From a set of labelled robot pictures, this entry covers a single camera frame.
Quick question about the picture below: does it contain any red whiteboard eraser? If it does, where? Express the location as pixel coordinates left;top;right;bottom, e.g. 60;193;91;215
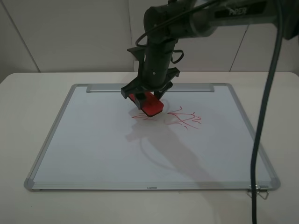
129;92;164;117

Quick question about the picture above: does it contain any dark grey thick cable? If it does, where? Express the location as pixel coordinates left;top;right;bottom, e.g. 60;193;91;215
251;0;288;224

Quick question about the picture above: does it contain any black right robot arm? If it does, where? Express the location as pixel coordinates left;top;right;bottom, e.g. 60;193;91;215
121;0;299;109

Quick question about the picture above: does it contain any silver binder clip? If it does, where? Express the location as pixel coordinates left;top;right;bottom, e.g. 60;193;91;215
246;185;269;200

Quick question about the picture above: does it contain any white framed whiteboard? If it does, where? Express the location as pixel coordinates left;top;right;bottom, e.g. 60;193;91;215
23;83;281;192

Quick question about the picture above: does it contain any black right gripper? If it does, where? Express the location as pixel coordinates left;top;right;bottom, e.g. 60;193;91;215
121;39;180;110

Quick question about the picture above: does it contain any thin black looped cable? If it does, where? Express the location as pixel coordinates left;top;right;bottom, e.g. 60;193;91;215
135;0;220;64

